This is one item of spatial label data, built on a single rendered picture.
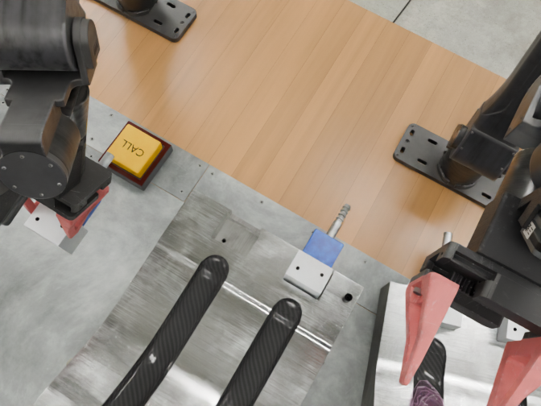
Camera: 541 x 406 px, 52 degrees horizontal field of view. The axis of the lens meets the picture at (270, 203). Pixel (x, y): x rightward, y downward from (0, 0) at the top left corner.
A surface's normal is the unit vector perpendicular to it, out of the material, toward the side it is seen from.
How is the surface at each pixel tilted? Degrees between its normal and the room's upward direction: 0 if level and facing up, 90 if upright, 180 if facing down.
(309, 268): 0
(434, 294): 24
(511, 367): 19
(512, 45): 0
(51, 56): 67
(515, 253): 3
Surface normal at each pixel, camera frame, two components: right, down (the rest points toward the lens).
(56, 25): 0.05, -0.04
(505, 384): 0.21, -0.57
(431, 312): -0.15, 0.03
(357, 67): 0.05, -0.33
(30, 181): 0.03, 0.73
